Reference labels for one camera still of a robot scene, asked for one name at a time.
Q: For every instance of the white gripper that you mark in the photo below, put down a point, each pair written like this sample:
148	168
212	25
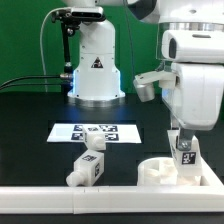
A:
195	100

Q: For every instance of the white round stool seat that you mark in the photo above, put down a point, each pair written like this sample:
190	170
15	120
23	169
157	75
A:
161	171

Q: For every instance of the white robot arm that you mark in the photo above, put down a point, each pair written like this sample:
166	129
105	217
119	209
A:
97	80

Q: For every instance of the white L-shaped fence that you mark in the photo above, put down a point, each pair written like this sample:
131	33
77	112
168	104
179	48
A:
207	197

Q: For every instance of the white marker sheet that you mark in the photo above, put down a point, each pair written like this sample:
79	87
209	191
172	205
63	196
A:
114	133

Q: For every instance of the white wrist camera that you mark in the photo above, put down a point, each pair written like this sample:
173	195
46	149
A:
193	46

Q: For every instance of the black camera on stand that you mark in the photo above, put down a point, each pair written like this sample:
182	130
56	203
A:
71	19

